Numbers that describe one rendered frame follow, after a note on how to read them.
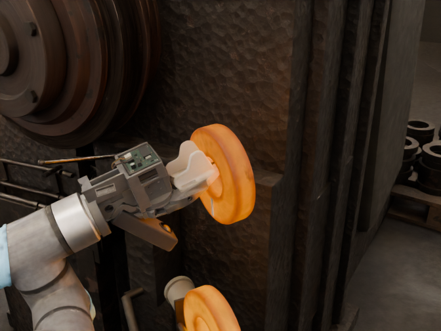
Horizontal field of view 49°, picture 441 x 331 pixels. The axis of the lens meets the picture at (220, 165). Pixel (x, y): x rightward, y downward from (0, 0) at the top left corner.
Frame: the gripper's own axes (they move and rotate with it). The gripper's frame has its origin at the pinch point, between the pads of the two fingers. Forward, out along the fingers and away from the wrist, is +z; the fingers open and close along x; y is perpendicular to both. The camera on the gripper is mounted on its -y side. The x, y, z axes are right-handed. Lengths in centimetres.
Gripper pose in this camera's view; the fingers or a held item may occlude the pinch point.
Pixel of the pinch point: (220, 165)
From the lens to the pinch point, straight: 73.7
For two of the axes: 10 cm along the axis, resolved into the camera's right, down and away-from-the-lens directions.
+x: -4.2, -4.4, 7.9
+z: 8.8, -4.3, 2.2
